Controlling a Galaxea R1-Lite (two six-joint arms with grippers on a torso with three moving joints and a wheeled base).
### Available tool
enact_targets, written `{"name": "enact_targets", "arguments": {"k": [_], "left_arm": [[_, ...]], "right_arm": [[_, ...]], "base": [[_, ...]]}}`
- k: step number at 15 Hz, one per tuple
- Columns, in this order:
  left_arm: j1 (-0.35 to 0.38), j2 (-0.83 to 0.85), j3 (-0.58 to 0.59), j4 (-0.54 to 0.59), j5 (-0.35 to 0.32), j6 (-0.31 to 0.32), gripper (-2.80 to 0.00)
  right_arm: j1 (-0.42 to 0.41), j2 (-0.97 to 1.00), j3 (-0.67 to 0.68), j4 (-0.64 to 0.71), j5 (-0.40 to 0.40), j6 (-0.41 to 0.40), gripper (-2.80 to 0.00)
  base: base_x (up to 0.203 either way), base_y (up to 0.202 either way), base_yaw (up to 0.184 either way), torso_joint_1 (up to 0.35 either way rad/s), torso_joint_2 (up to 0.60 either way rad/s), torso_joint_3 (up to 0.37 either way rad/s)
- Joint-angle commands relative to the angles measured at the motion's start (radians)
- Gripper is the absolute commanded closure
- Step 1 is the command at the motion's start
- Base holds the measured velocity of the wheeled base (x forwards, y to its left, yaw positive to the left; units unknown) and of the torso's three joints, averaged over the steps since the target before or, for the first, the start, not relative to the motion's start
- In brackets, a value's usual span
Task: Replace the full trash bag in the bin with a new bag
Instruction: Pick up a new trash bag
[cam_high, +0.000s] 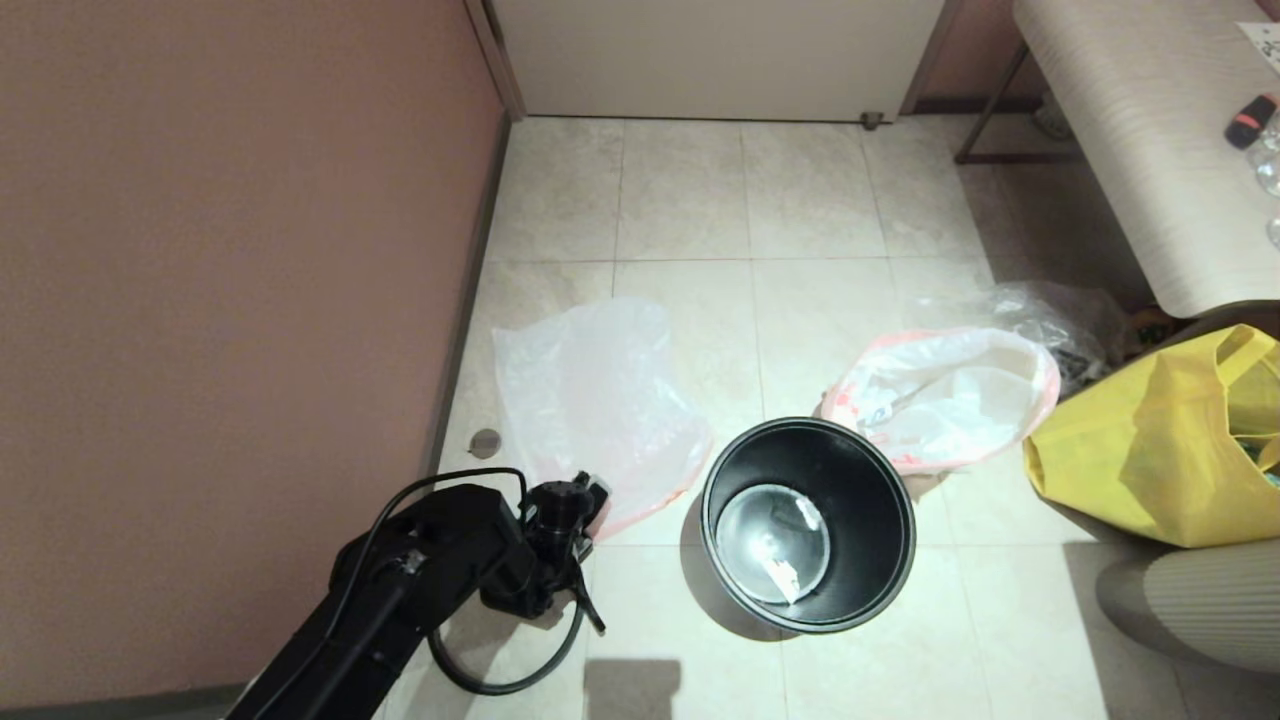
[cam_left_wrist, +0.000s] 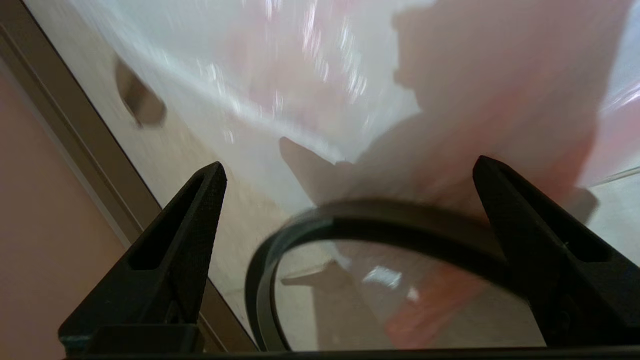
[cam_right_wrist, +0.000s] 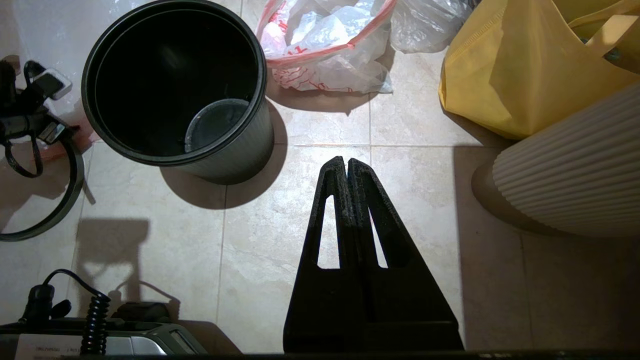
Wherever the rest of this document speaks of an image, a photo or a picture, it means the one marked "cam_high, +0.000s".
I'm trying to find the dark metal table frame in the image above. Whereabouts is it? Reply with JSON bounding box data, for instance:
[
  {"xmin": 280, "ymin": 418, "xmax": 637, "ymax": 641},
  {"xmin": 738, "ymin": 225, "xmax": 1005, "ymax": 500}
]
[{"xmin": 953, "ymin": 45, "xmax": 1086, "ymax": 167}]

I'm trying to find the white printed paper sheet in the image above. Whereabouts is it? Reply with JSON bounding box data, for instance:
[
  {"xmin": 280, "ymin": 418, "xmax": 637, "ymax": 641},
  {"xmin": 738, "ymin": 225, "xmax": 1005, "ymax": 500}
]
[{"xmin": 1235, "ymin": 22, "xmax": 1280, "ymax": 81}]

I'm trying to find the grey bin rim ring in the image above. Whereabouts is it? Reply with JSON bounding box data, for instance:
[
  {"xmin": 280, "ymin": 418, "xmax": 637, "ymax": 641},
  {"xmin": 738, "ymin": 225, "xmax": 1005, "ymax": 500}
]
[{"xmin": 428, "ymin": 590, "xmax": 591, "ymax": 698}]

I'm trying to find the yellow shopping bag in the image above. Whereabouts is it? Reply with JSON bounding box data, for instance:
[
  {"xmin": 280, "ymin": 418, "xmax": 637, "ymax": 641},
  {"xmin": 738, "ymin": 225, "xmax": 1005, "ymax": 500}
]
[{"xmin": 1020, "ymin": 323, "xmax": 1280, "ymax": 549}]

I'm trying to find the grey ribbed stool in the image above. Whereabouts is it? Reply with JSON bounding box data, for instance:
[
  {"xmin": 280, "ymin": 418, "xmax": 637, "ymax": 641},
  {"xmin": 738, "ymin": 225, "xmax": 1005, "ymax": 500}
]
[{"xmin": 1095, "ymin": 540, "xmax": 1280, "ymax": 673}]

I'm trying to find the fresh white pink trash bag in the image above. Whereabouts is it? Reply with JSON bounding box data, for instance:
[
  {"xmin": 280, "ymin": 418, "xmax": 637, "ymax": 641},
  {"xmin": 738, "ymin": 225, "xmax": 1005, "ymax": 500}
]
[{"xmin": 492, "ymin": 297, "xmax": 714, "ymax": 541}]

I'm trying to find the used white pink trash bag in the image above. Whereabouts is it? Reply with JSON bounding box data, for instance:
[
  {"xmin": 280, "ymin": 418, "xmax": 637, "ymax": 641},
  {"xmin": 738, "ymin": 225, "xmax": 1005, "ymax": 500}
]
[{"xmin": 820, "ymin": 327, "xmax": 1063, "ymax": 477}]

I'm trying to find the black orange marker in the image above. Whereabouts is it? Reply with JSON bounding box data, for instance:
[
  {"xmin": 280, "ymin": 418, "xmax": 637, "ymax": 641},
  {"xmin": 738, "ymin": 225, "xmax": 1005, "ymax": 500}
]
[{"xmin": 1225, "ymin": 93, "xmax": 1279, "ymax": 151}]

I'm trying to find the white door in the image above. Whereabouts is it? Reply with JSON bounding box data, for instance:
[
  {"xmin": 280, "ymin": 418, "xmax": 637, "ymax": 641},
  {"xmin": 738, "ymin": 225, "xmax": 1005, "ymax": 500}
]
[{"xmin": 490, "ymin": 0, "xmax": 946, "ymax": 123}]

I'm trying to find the clear crumpled plastic bag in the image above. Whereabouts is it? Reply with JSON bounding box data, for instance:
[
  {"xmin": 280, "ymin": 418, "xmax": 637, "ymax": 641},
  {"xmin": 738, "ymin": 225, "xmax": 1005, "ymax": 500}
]
[{"xmin": 905, "ymin": 280, "xmax": 1126, "ymax": 396}]

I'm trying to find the black round trash bin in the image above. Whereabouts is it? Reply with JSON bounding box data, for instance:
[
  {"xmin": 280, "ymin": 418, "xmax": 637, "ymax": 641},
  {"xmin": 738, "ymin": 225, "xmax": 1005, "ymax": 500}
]
[{"xmin": 698, "ymin": 415, "xmax": 917, "ymax": 635}]

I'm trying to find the white paper scrap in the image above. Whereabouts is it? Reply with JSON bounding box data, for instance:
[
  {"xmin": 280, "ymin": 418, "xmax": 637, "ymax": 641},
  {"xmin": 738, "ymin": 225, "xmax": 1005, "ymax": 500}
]
[{"xmin": 760, "ymin": 555, "xmax": 803, "ymax": 605}]

